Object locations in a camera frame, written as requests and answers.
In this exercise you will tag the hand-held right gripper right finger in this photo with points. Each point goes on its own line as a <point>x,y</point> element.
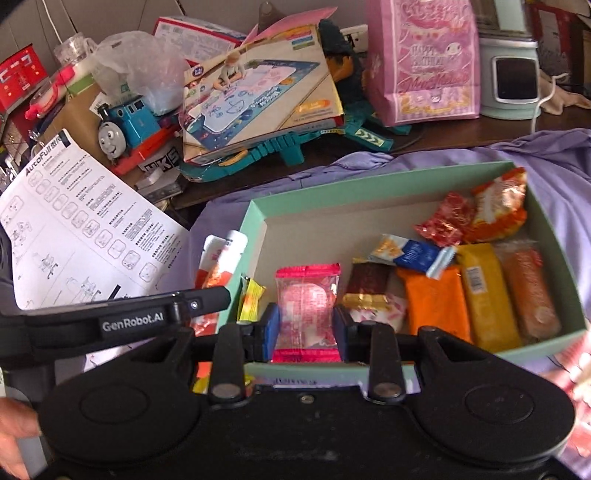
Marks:
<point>340,333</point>

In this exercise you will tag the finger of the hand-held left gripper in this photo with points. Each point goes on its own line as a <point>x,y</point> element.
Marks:
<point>203,300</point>

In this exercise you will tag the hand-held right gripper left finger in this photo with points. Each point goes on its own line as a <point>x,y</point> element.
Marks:
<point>271,333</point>

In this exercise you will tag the white and red snack packet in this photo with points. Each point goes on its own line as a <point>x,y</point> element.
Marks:
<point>221,258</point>

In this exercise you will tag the pink and red snack packet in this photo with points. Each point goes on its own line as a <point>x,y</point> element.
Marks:
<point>304,295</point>

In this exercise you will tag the mint green cardboard box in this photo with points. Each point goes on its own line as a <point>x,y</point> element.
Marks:
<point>351,187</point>

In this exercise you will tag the clear brown cake packet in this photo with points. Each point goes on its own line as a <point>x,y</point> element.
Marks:
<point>531,295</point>

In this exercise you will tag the person's left hand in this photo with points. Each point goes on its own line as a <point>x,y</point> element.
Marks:
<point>16,429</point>

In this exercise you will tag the small yellow snack packet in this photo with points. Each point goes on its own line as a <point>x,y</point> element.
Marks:
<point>250,300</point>

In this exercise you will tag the gold and white snack packet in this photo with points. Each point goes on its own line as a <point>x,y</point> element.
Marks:
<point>378,309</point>

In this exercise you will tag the dark red snack packet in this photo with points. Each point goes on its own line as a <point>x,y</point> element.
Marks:
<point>369,277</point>

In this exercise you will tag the blue and white snack packet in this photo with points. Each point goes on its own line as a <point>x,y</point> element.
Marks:
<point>415,254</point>

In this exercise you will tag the white instruction sheet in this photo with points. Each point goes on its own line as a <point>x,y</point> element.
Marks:
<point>92,221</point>

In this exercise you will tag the black and white small box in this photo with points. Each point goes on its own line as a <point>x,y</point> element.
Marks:
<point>161,161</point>

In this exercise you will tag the red foil snack packet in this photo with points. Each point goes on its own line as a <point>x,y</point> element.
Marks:
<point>443,221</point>

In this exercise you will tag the blue toy train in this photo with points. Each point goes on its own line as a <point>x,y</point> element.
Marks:
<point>129,120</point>

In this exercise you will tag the teal toy track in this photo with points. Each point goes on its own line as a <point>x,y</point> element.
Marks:
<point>369,136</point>

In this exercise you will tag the orange and white snack packet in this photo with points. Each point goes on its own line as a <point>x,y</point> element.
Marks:
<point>501,203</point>

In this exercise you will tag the drawing mat toy box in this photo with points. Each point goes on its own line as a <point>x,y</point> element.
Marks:
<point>258,92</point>

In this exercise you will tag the white plastic bag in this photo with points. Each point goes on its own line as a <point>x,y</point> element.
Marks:
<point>138,69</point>

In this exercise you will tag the pink plastic toy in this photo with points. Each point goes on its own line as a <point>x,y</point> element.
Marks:
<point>51,90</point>

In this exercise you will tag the red patterned box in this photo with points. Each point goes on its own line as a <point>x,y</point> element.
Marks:
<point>21,76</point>

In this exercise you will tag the dark green dinosaur toy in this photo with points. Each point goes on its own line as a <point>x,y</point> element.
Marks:
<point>341,69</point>

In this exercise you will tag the red and white box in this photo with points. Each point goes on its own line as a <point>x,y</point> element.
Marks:
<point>194,32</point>

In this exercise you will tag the pink printed gift bag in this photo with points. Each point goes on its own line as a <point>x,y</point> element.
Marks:
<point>425,69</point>

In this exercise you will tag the purple cloth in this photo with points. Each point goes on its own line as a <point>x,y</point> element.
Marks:
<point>563,166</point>

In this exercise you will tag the clear glass mug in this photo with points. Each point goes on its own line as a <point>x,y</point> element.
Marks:
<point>74,48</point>

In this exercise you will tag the pink card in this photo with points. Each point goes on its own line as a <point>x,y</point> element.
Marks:
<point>295,21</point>

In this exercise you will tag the white power strip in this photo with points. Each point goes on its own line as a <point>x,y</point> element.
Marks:
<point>356,37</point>

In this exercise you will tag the mint green appliance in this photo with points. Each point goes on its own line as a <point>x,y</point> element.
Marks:
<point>508,78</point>

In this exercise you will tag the beige cloth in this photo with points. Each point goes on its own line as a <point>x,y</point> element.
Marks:
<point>568,99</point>

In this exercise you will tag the red floral box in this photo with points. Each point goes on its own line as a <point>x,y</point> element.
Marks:
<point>554,27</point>

